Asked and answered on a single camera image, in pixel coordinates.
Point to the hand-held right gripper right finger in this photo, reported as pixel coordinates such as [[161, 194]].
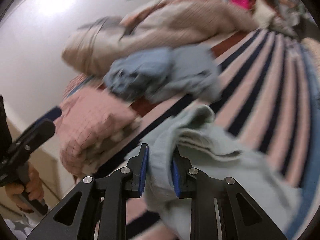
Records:
[[175, 177]]

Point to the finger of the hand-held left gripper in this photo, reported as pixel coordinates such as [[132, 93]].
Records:
[[40, 132], [51, 113]]

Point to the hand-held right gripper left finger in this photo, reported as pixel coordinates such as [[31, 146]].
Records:
[[144, 172]]

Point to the light blue pants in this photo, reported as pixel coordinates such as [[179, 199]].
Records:
[[225, 175]]

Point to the person's left hand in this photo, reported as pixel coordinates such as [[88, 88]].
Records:
[[36, 190]]

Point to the cream bed base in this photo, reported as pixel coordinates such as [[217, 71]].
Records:
[[50, 170]]

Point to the pink knit cloth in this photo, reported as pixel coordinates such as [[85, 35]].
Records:
[[95, 122]]

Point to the grey star cloth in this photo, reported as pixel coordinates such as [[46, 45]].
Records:
[[18, 226]]

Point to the crumpled grey-blue clothes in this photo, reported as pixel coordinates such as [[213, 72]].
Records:
[[162, 72]]

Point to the striped printed blanket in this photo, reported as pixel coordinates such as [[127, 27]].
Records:
[[255, 92]]

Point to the beige pink quilt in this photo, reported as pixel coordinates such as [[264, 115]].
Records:
[[162, 25]]

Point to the white puffy jacket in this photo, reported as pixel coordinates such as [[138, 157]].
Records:
[[262, 12]]

